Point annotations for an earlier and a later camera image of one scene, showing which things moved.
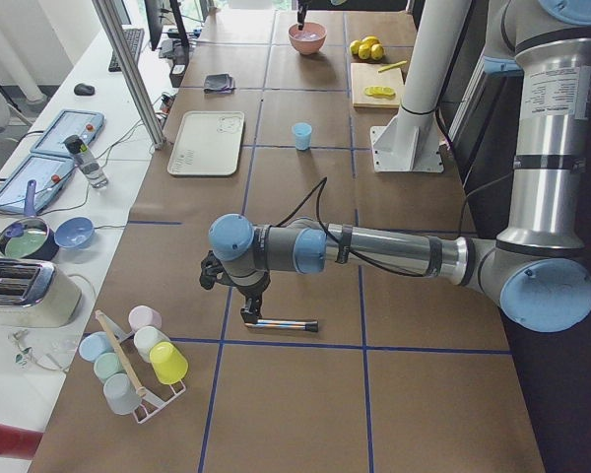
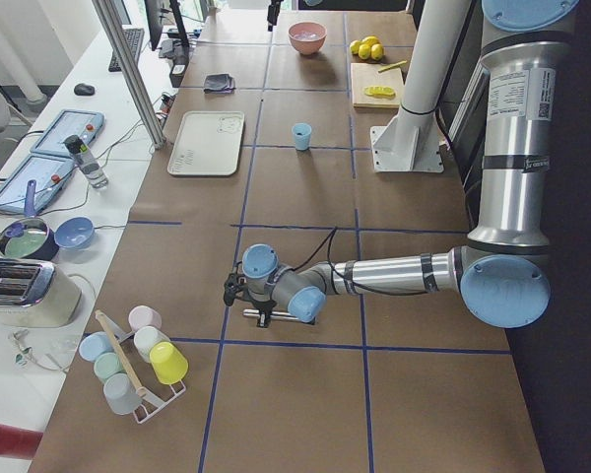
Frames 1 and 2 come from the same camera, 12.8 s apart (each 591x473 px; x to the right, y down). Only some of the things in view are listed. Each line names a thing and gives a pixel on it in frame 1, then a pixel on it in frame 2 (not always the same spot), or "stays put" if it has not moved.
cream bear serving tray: x=207 y=143 stays put
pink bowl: x=308 y=40 stays put
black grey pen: x=309 y=325 to x=254 y=313
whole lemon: x=354 y=46 stays put
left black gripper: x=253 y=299 to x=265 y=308
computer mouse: x=84 y=90 stays put
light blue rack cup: x=94 y=345 stays put
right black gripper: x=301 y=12 to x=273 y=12
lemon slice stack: x=380 y=92 stays put
